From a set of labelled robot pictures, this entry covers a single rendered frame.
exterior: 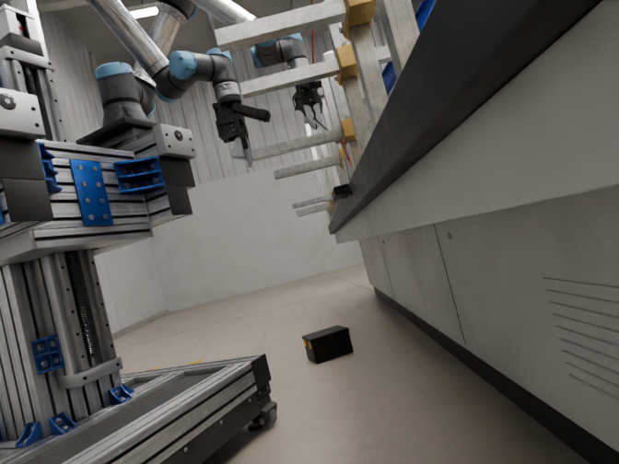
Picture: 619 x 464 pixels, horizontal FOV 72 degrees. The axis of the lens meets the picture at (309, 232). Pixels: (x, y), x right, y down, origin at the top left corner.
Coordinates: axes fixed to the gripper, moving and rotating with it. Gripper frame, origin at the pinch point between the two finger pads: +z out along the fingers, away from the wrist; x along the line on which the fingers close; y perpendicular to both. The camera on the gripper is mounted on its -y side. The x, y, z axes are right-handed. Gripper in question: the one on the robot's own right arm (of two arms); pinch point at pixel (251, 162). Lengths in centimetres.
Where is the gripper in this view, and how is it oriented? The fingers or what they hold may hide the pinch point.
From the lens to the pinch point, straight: 132.1
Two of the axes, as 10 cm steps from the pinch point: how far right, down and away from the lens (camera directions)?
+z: 2.4, 9.7, -0.4
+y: -9.7, 2.4, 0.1
